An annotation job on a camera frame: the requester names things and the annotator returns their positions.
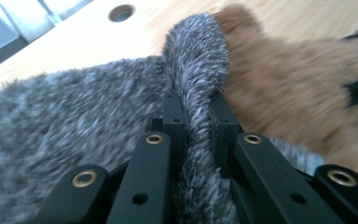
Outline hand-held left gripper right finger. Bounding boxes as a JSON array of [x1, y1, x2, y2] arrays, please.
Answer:
[[211, 94, 243, 175]]

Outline brown plush teddy bear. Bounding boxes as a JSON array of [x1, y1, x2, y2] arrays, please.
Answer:
[[213, 4, 358, 188]]

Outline grey fluffy garment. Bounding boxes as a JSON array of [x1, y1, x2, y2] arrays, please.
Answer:
[[0, 12, 325, 224]]

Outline white desk frame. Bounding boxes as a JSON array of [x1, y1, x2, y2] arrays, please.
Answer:
[[0, 0, 94, 43]]

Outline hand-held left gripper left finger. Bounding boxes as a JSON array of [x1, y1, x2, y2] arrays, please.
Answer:
[[151, 92, 187, 178]]

